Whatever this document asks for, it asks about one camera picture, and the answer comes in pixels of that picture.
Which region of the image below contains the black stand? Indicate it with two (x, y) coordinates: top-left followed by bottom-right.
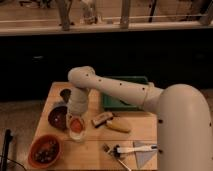
(0, 129), (13, 171)

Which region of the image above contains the orange bowl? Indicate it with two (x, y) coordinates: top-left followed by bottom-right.
(28, 135), (61, 169)

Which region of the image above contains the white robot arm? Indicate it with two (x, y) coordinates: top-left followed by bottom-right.
(68, 66), (213, 171)

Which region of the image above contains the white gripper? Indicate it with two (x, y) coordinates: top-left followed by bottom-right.
(66, 114), (86, 142)

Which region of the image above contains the dark paper cup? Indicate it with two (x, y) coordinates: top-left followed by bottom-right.
(60, 89), (71, 103)

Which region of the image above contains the yellow banana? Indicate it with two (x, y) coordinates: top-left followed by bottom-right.
(106, 121), (130, 133)

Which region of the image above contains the brown white eraser block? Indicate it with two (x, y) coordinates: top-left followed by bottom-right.
(91, 112), (113, 128)

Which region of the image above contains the green tray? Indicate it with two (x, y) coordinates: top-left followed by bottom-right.
(101, 76), (148, 111)

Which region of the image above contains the grey triangular cloth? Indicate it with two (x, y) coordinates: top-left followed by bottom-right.
(133, 141), (157, 169)

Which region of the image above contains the dark brown bowl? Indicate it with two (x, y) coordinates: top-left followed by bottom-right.
(48, 106), (67, 131)

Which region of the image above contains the red apple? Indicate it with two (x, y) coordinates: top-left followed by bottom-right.
(70, 119), (83, 133)

